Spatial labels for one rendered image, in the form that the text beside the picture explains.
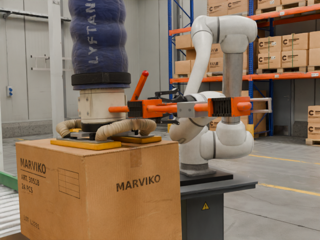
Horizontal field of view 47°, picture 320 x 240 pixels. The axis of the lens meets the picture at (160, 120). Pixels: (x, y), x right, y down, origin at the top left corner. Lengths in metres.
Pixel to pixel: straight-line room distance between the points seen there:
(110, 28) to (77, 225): 0.69
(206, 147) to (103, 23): 0.93
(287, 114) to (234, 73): 8.38
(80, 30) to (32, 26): 10.38
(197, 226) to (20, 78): 9.80
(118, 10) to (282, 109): 9.11
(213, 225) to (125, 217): 0.90
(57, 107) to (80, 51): 3.69
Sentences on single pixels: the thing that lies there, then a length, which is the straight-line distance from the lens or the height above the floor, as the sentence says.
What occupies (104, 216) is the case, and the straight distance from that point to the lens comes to 1.22.
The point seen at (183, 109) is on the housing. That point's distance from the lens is 1.06.
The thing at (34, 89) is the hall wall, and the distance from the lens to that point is 11.58.
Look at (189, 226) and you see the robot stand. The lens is 2.01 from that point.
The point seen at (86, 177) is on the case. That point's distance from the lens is 1.16.
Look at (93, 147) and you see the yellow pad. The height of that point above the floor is 1.05.
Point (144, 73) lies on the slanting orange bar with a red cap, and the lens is 1.22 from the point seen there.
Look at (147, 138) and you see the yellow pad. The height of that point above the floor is 1.06.
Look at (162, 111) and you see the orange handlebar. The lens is 1.13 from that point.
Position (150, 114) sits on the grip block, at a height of 1.15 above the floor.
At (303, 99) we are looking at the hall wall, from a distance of 10.12.
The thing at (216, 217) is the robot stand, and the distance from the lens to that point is 2.08.
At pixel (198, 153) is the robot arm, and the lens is 1.98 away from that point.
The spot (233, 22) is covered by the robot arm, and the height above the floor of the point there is 1.55.
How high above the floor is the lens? 1.23
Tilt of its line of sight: 4 degrees down
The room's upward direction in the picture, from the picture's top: 1 degrees counter-clockwise
